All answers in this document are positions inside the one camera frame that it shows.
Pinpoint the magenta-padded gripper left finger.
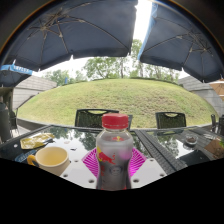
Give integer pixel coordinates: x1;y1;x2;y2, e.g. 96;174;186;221
60;147;101;190

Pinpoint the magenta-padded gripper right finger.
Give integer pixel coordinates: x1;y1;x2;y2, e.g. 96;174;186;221
127;147;168;190

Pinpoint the clear red-capped drink bottle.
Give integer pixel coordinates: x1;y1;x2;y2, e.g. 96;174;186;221
95;112;135;192

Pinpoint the small dark chair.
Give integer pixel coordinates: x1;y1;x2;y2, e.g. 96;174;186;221
127;114;134;131

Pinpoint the small dark bowl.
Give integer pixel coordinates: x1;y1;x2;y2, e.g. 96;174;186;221
184;132;199;145

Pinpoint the yellow crumpled packet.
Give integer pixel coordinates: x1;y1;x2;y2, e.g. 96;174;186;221
19;132;56;151

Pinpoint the wide black mesh chair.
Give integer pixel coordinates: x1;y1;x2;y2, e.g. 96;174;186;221
73;108;121;130

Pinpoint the blue printed packet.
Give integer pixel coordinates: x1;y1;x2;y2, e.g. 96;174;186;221
14;149;38;165

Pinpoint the brown paper sheet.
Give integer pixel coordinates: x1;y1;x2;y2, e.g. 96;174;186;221
203;137;224;155

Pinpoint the group of dark chairs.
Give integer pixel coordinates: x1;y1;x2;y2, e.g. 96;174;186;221
209;113;224;136

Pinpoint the beige patio umbrella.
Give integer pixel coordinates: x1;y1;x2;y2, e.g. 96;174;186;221
208;79;224;102

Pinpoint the blue umbrella with white print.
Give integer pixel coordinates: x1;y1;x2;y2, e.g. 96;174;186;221
0;63;34;88

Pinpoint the navy patio umbrella, blue trim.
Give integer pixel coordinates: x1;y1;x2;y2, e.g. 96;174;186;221
137;0;224;84

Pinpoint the large navy patio umbrella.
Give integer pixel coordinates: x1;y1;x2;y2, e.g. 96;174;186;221
0;0;139;73

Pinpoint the cream mug with yellow handle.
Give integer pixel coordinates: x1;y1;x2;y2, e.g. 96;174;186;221
26;145;71;177

